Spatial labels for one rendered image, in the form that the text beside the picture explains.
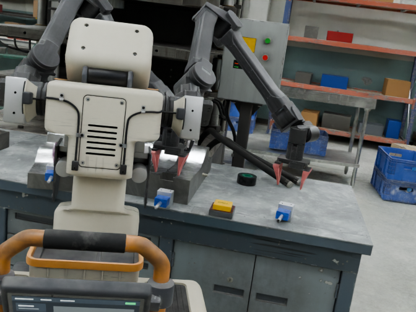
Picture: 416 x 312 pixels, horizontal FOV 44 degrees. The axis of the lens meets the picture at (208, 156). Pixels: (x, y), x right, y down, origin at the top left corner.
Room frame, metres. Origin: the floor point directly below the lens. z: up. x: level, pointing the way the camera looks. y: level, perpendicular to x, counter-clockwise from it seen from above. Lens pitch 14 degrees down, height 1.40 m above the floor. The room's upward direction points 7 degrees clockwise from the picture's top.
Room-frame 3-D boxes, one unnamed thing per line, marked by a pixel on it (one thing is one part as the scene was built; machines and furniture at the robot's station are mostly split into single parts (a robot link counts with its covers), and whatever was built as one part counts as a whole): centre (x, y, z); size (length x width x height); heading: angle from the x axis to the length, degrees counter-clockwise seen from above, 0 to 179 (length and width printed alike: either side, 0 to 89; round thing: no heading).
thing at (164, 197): (1.62, 0.13, 0.83); 0.13 x 0.05 x 0.05; 171
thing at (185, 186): (1.96, 0.14, 0.87); 0.50 x 0.26 x 0.14; 172
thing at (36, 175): (1.93, 0.51, 0.86); 0.50 x 0.26 x 0.11; 9
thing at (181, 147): (1.65, 0.13, 1.03); 0.10 x 0.07 x 0.07; 80
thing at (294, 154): (1.68, -0.29, 1.04); 0.10 x 0.07 x 0.07; 71
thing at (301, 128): (1.69, -0.29, 1.10); 0.07 x 0.06 x 0.07; 141
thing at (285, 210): (1.64, -0.27, 0.83); 0.13 x 0.05 x 0.05; 161
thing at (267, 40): (2.63, -0.16, 0.74); 0.31 x 0.22 x 1.47; 82
